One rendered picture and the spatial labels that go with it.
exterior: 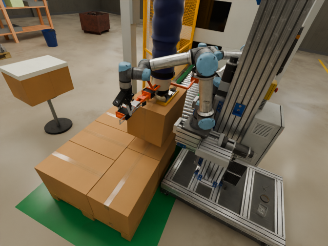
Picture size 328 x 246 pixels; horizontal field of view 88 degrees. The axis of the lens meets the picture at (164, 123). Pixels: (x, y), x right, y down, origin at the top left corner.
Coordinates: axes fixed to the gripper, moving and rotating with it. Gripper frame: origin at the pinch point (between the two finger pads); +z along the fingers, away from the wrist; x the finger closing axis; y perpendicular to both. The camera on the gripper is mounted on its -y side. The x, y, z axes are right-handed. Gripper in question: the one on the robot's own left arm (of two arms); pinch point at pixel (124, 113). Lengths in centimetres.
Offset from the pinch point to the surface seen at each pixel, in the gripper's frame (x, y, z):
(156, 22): 4, 49, -52
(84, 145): 55, 4, 67
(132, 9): 92, 150, -45
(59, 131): 153, 40, 120
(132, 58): 95, 155, 23
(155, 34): 5, 50, -43
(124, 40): 107, 152, -2
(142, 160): -7, 17, 66
